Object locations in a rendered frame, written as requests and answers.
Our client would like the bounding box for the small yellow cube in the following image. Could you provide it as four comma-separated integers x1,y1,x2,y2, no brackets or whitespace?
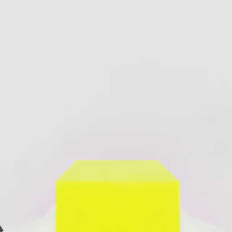
56,159,181,232

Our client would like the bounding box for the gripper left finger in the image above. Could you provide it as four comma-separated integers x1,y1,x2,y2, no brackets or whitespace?
22,203,57,232

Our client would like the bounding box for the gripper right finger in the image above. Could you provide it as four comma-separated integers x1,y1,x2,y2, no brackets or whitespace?
179,206,224,232

